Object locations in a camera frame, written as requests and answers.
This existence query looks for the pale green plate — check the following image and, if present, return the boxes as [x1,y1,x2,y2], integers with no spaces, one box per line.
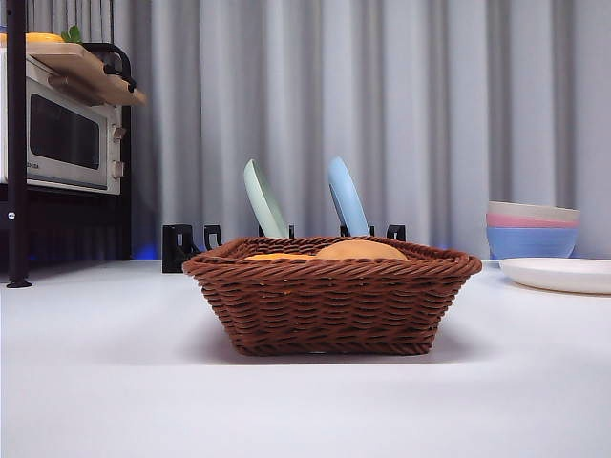
[243,158,291,239]

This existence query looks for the light blue plate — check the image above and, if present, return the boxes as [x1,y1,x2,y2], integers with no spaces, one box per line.
[327,156,373,238]

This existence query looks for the black dish rack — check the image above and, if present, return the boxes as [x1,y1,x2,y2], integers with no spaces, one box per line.
[161,221,408,274]

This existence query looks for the brown wicker basket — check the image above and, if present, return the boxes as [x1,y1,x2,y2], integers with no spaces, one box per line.
[181,236,484,357]

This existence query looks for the white plate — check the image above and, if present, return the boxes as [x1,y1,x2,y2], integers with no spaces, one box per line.
[499,257,611,295]

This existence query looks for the blue bowl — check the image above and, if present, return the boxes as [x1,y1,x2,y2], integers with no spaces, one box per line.
[486,225,580,261]

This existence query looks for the beige bowl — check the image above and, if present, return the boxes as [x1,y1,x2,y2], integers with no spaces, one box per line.
[487,200,581,223]

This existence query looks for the wooden cutting board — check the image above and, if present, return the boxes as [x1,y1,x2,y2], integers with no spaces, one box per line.
[26,41,149,107]

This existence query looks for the white toaster oven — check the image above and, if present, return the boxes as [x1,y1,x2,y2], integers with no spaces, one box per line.
[0,47,127,196]

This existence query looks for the grey pleated curtain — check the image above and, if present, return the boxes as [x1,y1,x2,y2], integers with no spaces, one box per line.
[18,0,611,261]

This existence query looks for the pink bowl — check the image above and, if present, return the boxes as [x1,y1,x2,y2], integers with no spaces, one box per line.
[486,212,581,229]

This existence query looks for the black metal shelf frame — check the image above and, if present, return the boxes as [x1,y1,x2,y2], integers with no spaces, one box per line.
[0,0,139,288]

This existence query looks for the yellow orange food item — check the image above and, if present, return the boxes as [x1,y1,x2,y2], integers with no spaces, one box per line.
[0,31,66,45]

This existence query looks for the brown potato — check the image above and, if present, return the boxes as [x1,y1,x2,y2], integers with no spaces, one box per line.
[314,239,411,262]

